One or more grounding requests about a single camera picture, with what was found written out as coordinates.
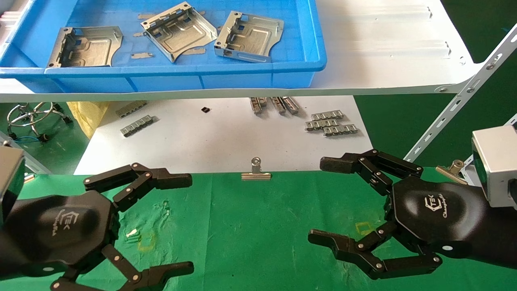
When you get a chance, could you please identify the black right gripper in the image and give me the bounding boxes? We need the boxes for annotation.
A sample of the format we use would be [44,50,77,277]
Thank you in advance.
[308,149,488,280]

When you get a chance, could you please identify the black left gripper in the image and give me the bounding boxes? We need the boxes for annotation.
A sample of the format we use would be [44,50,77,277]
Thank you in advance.
[3,163,195,291]

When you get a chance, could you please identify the metal bracket part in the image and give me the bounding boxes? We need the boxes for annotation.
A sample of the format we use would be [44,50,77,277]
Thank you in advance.
[140,1,219,63]
[46,26,123,68]
[214,11,284,63]

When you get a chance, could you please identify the white paper sheet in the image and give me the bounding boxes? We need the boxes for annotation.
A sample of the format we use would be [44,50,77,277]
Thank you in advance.
[74,96,374,175]

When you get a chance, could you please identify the green table cloth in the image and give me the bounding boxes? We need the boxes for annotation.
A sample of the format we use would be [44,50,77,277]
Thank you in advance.
[0,168,517,291]

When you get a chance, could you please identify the grey perforated shelf brace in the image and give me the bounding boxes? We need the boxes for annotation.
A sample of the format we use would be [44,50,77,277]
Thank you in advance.
[0,131,51,175]

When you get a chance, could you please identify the yellow plastic bag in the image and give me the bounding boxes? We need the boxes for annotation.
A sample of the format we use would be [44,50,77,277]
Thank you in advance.
[67,101,109,139]

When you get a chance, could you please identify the white shelf board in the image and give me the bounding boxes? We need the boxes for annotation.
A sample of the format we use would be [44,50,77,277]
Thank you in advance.
[0,0,483,103]

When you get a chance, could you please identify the chrome chair base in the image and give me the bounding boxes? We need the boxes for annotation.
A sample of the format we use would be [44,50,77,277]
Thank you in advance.
[6,102,73,142]

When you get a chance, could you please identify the blue plastic tray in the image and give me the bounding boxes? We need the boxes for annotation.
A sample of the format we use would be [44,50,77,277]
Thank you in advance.
[0,0,327,93]

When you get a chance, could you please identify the white plastic stack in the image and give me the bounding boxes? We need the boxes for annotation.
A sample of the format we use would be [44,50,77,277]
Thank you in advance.
[0,11,21,29]

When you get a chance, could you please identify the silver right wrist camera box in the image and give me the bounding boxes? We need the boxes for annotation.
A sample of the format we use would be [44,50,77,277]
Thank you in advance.
[472,124,517,207]

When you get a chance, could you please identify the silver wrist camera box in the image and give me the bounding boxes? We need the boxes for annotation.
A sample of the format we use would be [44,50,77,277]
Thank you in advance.
[472,124,517,207]
[0,145,25,221]

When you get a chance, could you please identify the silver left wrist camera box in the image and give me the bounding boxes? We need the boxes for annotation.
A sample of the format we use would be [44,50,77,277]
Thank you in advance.
[0,145,25,221]

